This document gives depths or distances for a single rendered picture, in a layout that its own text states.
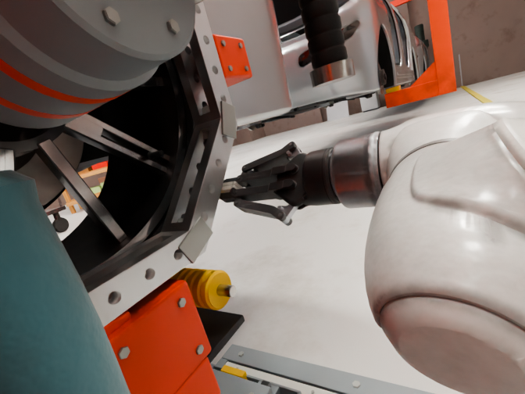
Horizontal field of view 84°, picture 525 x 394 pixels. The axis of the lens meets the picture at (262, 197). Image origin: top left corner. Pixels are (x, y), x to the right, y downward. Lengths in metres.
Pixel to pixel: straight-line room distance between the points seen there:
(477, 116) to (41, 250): 0.34
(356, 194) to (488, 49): 15.10
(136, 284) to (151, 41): 0.25
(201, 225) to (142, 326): 0.14
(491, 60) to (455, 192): 15.24
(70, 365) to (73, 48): 0.18
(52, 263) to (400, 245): 0.19
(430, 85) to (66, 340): 3.72
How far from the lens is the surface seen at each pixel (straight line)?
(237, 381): 0.74
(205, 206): 0.43
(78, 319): 0.20
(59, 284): 0.20
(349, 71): 0.32
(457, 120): 0.32
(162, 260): 0.38
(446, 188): 0.19
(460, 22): 15.44
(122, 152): 0.49
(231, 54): 0.56
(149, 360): 0.38
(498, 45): 15.44
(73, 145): 0.63
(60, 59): 0.24
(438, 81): 3.76
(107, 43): 0.21
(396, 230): 0.18
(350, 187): 0.35
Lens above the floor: 0.73
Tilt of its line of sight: 13 degrees down
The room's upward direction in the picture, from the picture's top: 16 degrees counter-clockwise
